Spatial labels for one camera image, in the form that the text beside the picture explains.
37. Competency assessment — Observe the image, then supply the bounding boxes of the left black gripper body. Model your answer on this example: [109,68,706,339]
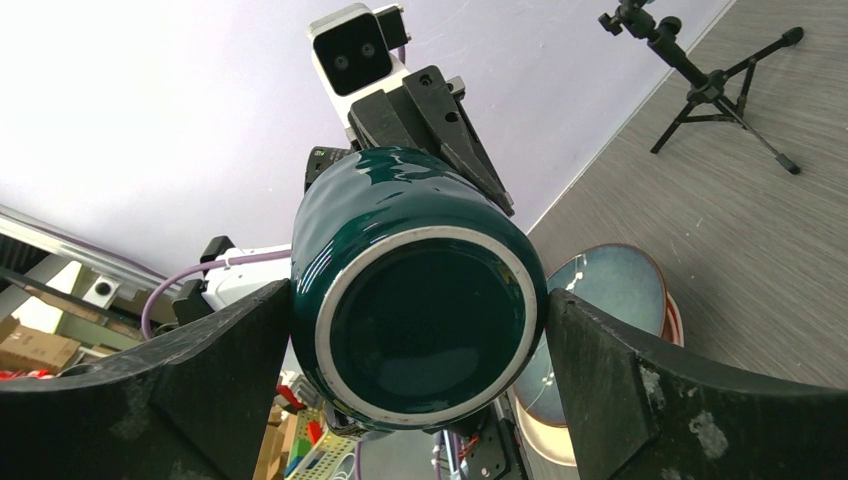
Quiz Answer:
[347,82,465,160]

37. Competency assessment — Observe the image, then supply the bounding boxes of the blue floral plate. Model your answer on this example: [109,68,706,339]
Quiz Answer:
[513,243,669,429]

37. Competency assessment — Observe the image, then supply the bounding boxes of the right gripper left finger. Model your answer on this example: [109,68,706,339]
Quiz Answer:
[1,281,292,479]

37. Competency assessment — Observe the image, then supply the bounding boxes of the aluminium frame rail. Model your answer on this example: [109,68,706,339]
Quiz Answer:
[1,206,165,341]

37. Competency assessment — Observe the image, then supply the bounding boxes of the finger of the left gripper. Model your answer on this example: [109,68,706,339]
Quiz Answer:
[402,66,515,217]
[458,394,530,480]

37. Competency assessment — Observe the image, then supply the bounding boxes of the dark green mug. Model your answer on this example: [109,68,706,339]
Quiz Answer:
[290,147,547,430]

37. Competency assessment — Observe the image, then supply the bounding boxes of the green microphone on tripod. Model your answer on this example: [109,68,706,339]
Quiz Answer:
[598,0,805,175]

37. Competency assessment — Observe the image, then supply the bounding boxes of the pink cream plate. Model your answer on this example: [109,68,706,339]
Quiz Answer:
[513,291,685,468]

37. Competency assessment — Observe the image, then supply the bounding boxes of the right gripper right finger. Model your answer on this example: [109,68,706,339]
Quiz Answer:
[546,290,847,479]

